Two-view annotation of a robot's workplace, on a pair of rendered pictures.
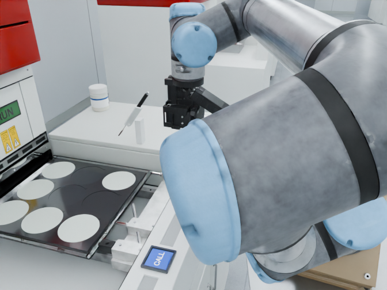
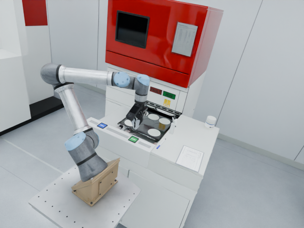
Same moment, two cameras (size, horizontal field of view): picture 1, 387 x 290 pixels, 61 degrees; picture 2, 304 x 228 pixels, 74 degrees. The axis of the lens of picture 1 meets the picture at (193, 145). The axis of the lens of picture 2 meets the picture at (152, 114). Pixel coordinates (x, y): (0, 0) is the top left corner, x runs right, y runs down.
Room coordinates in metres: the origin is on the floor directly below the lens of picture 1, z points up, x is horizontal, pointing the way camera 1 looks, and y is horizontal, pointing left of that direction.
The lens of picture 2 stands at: (0.90, -1.09, 1.80)
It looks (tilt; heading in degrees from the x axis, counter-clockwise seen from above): 29 degrees down; 95
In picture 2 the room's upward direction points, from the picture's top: 11 degrees clockwise
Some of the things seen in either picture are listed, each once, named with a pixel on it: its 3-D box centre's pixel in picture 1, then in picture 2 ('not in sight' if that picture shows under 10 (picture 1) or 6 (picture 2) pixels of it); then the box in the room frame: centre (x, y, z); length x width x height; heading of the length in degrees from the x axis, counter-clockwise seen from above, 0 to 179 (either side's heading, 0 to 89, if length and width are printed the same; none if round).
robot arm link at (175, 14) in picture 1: (188, 31); (142, 84); (0.71, 0.01, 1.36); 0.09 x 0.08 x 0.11; 6
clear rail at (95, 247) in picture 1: (124, 207); (137, 131); (0.70, 0.19, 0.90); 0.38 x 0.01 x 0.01; 164
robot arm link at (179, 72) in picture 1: (187, 68); (140, 96); (0.71, 0.01, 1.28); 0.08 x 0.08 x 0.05
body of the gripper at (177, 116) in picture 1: (185, 102); (139, 107); (0.72, 0.02, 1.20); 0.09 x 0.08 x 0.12; 73
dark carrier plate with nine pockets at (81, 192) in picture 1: (67, 195); (148, 122); (0.75, 0.36, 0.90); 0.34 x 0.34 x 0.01; 74
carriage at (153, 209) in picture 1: (156, 217); not in sight; (0.70, 0.10, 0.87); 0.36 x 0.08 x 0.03; 164
